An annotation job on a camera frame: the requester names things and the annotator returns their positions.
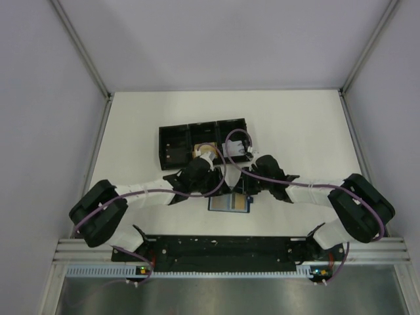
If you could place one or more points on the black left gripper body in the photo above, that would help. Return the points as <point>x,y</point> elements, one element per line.
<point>210,183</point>

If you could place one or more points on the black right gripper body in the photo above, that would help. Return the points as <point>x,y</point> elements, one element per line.
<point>252,184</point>

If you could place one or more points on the gold credit card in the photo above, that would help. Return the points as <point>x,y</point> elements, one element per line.
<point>239,203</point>

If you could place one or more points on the blue leather card holder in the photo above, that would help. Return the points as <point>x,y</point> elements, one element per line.
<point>223,203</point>

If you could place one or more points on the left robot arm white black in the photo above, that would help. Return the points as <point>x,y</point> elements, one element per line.
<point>106,213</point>

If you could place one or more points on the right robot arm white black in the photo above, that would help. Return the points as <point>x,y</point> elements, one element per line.
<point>362,211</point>

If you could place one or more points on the black three-compartment tray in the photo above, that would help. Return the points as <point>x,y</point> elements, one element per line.
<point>176,143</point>

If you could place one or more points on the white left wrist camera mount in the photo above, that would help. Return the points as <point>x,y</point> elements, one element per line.
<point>206,152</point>

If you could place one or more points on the aluminium front frame rail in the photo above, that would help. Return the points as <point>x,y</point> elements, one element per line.
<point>384,251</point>

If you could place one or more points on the white slotted cable duct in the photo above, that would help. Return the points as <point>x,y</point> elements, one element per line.
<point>136,272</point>

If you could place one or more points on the aluminium frame rail right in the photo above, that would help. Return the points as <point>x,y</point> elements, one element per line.
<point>361,104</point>

